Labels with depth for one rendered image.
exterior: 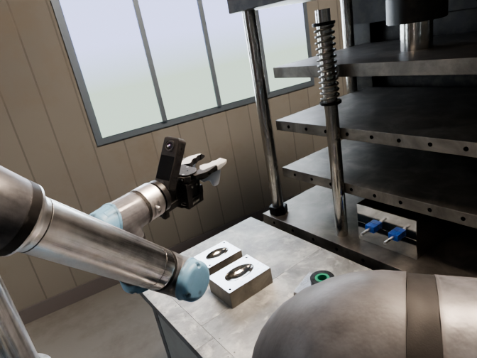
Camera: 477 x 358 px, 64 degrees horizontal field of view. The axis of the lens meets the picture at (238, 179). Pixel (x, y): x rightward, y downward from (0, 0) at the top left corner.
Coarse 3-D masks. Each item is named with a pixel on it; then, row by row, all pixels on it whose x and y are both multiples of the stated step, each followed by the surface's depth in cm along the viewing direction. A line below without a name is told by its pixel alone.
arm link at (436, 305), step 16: (416, 288) 18; (432, 288) 18; (448, 288) 18; (464, 288) 18; (416, 304) 17; (432, 304) 17; (448, 304) 17; (464, 304) 17; (416, 320) 16; (432, 320) 16; (448, 320) 16; (464, 320) 16; (416, 336) 16; (432, 336) 16; (448, 336) 16; (464, 336) 15; (416, 352) 15; (432, 352) 15; (448, 352) 15; (464, 352) 15
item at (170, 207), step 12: (180, 168) 88; (192, 168) 88; (156, 180) 82; (180, 180) 85; (192, 180) 86; (168, 192) 81; (180, 192) 86; (192, 192) 88; (168, 204) 81; (180, 204) 88; (192, 204) 88; (168, 216) 84
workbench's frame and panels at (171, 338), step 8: (144, 296) 159; (152, 304) 152; (160, 320) 174; (160, 328) 178; (168, 328) 167; (168, 336) 172; (176, 336) 161; (168, 344) 178; (176, 344) 166; (184, 344) 155; (168, 352) 183; (176, 352) 171; (184, 352) 160; (192, 352) 149
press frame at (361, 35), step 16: (352, 0) 216; (368, 0) 208; (384, 0) 201; (464, 0) 172; (368, 16) 211; (384, 16) 204; (448, 16) 185; (464, 16) 180; (368, 32) 215; (384, 32) 214; (448, 32) 188; (464, 32) 182; (368, 80) 225; (384, 80) 224; (400, 80) 216; (416, 80) 209; (432, 80) 202; (448, 80) 196; (464, 80) 189
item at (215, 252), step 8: (216, 248) 170; (224, 248) 170; (232, 248) 168; (200, 256) 166; (208, 256) 167; (216, 256) 168; (224, 256) 163; (232, 256) 163; (240, 256) 166; (208, 264) 159; (216, 264) 159; (224, 264) 162
